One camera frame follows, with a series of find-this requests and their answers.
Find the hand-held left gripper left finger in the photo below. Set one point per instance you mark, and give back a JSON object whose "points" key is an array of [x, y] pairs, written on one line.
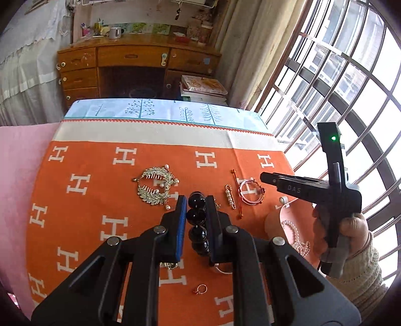
{"points": [[181, 228]]}

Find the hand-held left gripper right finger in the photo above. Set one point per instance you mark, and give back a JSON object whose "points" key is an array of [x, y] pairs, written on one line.
{"points": [[213, 228]]}

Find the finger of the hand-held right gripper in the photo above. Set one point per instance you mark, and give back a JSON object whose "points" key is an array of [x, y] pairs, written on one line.
{"points": [[297, 189], [269, 178]]}

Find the rose gold bangle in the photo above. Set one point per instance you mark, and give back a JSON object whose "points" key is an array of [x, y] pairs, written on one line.
{"points": [[241, 191]]}

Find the gold pearl hair clip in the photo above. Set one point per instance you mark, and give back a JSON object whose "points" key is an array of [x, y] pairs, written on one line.
{"points": [[229, 197]]}

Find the thin red hair pin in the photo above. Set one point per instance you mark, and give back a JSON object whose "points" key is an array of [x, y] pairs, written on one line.
{"points": [[237, 194]]}

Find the pink jewelry box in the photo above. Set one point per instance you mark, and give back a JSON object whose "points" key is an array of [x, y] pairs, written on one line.
{"points": [[275, 219]]}

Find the gold leaf pearl hair comb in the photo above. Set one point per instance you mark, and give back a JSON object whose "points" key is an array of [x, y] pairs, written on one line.
{"points": [[147, 174]]}

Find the person's right forearm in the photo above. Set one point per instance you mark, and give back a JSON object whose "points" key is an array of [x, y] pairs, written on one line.
{"points": [[363, 275]]}

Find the small gold jewelry piece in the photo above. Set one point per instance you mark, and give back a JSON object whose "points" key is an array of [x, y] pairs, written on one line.
{"points": [[169, 265]]}

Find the person's right hand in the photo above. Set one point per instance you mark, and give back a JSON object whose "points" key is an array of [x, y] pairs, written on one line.
{"points": [[355, 228]]}

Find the window grille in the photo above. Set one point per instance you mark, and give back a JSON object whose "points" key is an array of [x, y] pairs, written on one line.
{"points": [[344, 94]]}

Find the orange patterned blanket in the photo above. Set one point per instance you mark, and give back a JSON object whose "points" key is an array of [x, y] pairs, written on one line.
{"points": [[109, 188]]}

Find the stack of books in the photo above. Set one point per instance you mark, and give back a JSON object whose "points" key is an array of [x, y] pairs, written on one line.
{"points": [[203, 86]]}

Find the beige curtain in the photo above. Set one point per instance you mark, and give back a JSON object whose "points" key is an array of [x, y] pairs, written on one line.
{"points": [[250, 47]]}

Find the light blue tree-print sheet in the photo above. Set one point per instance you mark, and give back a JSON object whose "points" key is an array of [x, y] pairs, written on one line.
{"points": [[119, 109]]}

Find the red tissue box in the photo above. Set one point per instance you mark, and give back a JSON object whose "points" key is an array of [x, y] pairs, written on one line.
{"points": [[181, 39]]}

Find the pink bedsheet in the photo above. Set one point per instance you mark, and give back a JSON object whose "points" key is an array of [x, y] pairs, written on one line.
{"points": [[18, 172]]}

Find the wooden desk with drawers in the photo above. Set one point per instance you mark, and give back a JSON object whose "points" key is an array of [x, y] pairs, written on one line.
{"points": [[134, 55]]}

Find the white mug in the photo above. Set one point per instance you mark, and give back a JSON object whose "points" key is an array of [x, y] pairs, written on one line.
{"points": [[114, 33]]}

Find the white lace furniture cover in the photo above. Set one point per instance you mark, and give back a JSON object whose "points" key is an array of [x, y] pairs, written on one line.
{"points": [[25, 62]]}

